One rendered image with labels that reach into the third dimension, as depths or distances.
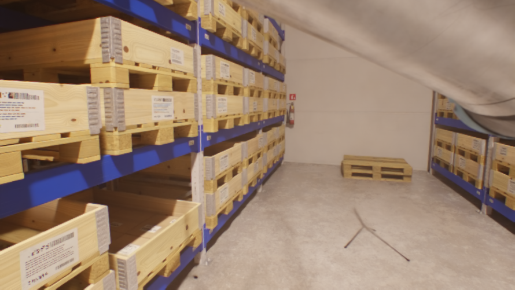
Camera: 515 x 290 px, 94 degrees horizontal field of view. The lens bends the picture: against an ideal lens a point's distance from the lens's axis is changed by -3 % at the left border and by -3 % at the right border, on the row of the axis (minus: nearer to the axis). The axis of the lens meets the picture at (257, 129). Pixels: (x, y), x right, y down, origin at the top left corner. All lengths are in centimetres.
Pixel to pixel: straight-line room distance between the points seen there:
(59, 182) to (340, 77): 548
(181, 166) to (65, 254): 136
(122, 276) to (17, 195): 73
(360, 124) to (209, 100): 435
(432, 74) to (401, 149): 604
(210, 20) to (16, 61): 136
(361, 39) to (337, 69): 586
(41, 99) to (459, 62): 119
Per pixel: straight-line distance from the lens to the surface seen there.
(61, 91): 125
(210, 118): 225
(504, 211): 412
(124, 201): 268
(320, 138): 605
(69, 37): 166
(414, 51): 19
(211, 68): 227
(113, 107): 141
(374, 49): 18
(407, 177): 536
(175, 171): 252
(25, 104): 118
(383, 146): 616
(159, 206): 243
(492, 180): 425
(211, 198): 239
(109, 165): 148
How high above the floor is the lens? 144
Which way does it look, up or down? 6 degrees down
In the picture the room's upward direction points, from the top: straight up
